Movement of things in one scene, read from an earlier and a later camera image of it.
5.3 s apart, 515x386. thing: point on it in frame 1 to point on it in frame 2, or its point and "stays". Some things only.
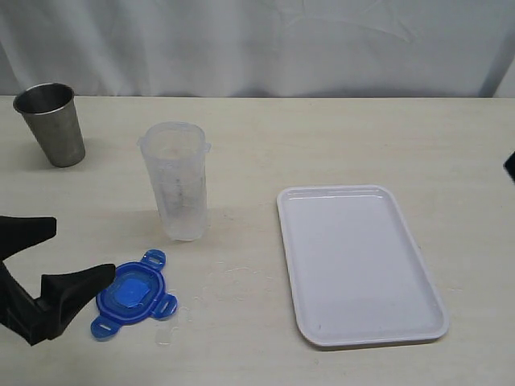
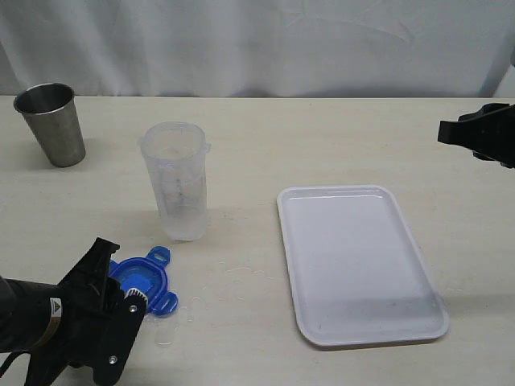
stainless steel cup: (51, 110) stays
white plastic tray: (356, 274) stays
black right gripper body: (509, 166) to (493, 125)
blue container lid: (136, 293) stays
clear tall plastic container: (177, 152) stays
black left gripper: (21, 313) to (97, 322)
